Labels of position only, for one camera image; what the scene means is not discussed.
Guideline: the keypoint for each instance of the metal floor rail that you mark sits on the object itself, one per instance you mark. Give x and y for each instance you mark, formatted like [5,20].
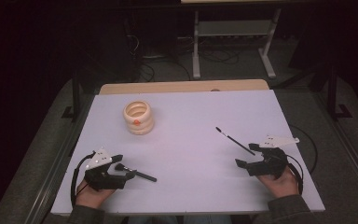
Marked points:
[351,149]
[48,186]

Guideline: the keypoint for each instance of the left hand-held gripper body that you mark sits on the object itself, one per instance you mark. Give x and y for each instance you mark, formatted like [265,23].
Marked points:
[101,180]

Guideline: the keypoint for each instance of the black metal stand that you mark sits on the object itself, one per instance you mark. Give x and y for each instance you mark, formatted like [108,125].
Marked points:
[332,93]
[76,96]

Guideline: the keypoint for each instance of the short black makeup brush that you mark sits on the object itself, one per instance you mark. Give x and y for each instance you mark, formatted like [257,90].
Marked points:
[146,177]

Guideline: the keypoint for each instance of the cream ribbed brush holder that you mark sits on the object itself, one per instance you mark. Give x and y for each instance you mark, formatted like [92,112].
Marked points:
[138,127]

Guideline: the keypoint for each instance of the person's right hand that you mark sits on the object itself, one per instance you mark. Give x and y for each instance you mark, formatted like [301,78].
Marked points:
[281,186]

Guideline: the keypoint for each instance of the white metal desk frame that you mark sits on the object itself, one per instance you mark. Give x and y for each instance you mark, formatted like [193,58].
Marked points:
[233,28]

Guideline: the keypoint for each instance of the person's left hand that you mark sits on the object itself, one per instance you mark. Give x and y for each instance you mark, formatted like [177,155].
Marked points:
[93,197]

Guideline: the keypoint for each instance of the wooden table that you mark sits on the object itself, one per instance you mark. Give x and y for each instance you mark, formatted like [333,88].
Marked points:
[180,86]

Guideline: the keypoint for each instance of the white board table cover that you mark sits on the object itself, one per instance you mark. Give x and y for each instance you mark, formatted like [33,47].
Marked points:
[186,174]

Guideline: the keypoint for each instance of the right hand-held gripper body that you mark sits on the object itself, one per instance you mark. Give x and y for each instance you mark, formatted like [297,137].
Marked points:
[272,163]

